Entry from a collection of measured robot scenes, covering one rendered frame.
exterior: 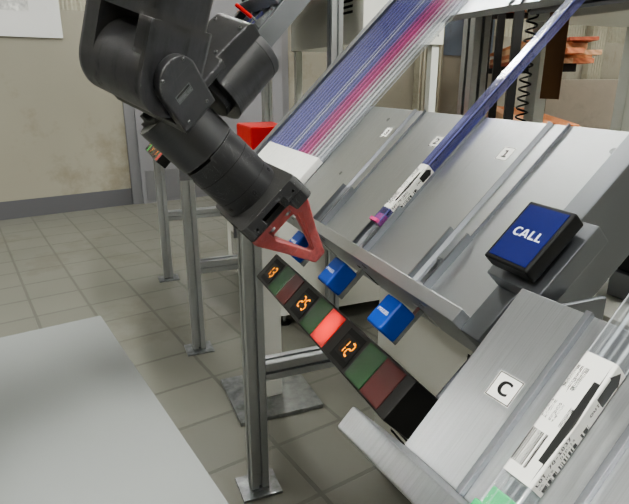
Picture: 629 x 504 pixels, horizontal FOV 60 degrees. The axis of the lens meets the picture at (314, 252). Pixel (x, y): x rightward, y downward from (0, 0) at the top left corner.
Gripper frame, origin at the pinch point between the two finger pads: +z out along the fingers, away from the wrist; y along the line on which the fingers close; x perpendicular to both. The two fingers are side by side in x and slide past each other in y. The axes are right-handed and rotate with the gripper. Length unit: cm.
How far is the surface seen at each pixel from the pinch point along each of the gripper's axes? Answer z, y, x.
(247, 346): 30, 49, 21
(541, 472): -5.2, -34.9, 2.1
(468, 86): 28, 49, -50
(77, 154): 8, 358, 43
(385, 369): 4.9, -13.6, 3.7
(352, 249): 1.8, -2.3, -2.7
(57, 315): 27, 171, 78
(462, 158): 3.8, -3.0, -16.9
